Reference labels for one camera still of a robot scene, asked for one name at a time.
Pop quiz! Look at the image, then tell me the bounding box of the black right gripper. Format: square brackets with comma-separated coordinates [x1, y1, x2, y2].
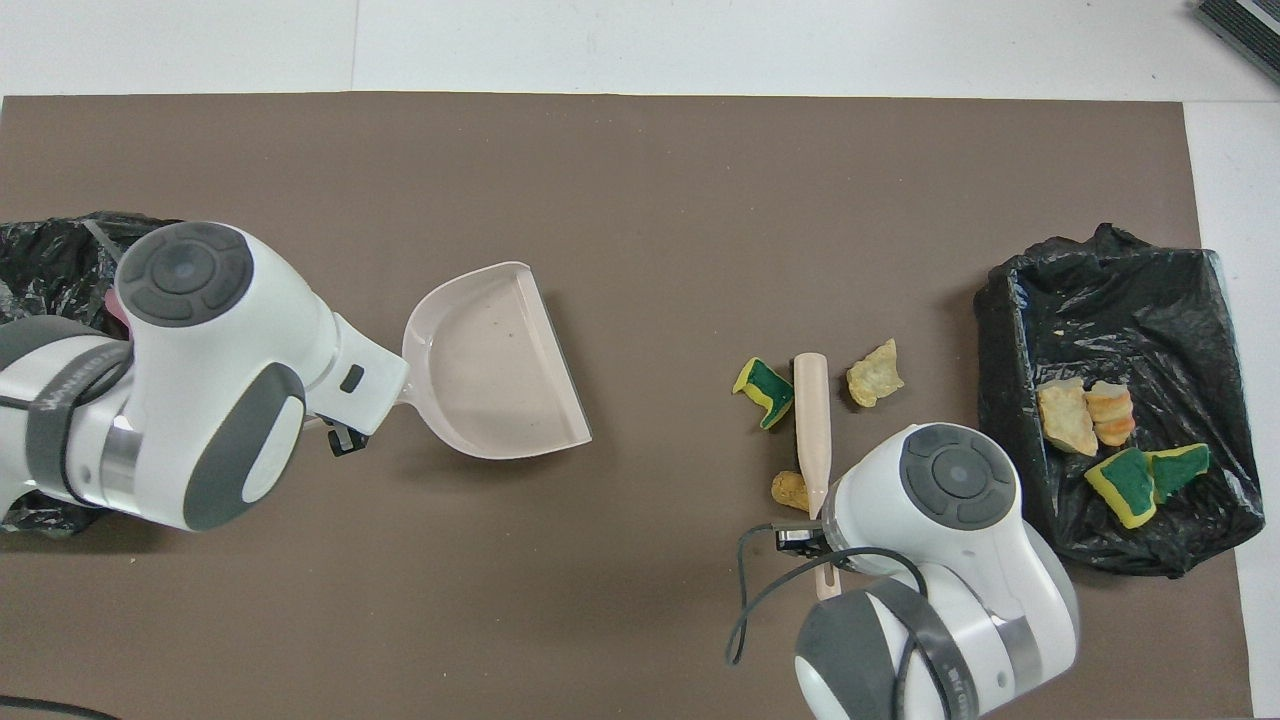
[776, 520, 857, 574]

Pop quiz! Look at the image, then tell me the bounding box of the beige hand brush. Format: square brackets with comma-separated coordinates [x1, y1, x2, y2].
[793, 352, 843, 601]

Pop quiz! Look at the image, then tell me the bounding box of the notched green yellow sponge piece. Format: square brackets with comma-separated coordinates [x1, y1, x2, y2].
[733, 357, 796, 431]

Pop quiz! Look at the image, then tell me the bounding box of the beige plastic dustpan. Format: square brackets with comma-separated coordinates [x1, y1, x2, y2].
[400, 262, 593, 461]

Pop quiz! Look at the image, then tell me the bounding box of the pale yellow sponge lump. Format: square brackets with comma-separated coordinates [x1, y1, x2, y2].
[1037, 378, 1099, 457]

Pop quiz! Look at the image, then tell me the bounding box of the yellow green sponge chunk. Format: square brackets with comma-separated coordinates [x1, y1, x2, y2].
[1085, 447, 1158, 530]

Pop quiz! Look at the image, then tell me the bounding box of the orange white striped sponge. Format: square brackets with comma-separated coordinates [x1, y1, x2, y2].
[1085, 380, 1136, 447]

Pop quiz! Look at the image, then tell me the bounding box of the yellow green sponge wedge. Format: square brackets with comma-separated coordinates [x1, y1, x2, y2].
[1145, 443, 1211, 501]

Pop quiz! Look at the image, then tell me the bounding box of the black bag lined pink bin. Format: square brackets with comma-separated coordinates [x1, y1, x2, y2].
[0, 210, 186, 538]

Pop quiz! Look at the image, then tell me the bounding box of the pale yellow crumpled sponge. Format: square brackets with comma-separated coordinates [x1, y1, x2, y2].
[846, 338, 906, 409]

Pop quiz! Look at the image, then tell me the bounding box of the brown table mat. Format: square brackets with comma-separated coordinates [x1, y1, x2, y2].
[0, 93, 1256, 720]

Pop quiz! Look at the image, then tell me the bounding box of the dark ribbed device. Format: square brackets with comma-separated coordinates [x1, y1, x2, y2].
[1193, 0, 1280, 83]

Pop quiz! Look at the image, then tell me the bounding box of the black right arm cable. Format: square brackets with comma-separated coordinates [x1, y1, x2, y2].
[725, 520, 933, 720]

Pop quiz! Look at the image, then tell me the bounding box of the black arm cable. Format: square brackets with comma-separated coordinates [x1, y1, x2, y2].
[0, 694, 123, 720]
[725, 520, 933, 720]

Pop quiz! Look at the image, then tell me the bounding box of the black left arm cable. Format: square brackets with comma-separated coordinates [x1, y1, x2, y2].
[0, 694, 123, 720]

